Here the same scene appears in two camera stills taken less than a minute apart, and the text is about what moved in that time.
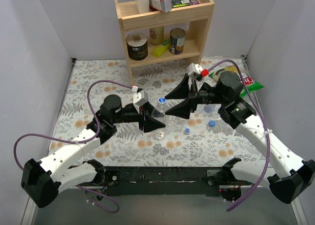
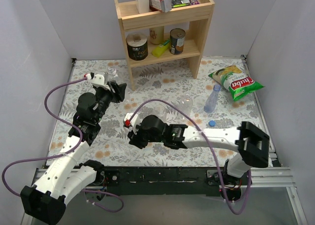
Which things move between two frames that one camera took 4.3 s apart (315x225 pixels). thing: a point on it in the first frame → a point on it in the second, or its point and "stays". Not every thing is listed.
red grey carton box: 160,2 stays
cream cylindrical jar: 156,35 stays
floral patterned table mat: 169,117 stays
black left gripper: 141,117 → 115,91
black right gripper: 194,97 → 135,137
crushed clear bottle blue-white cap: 158,114 → 110,76
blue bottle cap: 211,123 stays
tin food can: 176,40 stays
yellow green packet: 161,49 stays
